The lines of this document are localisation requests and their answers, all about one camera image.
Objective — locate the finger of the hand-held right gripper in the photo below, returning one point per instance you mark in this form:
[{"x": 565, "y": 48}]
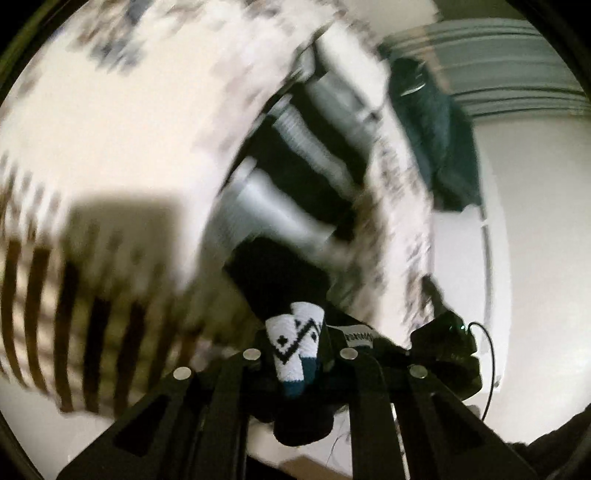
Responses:
[{"x": 355, "y": 339}]

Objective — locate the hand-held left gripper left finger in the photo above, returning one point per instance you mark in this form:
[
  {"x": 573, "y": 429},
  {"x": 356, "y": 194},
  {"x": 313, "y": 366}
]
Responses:
[{"x": 240, "y": 383}]

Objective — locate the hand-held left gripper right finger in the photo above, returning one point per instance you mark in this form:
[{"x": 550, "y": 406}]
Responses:
[{"x": 364, "y": 392}]

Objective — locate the black grey white striped sweater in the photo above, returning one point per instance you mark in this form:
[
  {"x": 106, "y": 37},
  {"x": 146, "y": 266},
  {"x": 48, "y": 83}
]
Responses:
[{"x": 300, "y": 184}]

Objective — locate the black cloth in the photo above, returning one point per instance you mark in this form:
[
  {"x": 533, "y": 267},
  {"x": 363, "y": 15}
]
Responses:
[{"x": 436, "y": 295}]

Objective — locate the person's dark clothing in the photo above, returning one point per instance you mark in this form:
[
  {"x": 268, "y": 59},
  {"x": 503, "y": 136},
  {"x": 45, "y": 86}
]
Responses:
[{"x": 554, "y": 450}]

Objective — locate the white curved headboard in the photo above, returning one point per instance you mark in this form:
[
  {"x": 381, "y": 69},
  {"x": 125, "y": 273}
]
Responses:
[{"x": 517, "y": 207}]

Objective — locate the dark green garment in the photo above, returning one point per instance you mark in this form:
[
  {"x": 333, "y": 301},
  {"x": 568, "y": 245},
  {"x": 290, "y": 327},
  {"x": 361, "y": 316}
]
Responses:
[{"x": 436, "y": 138}]

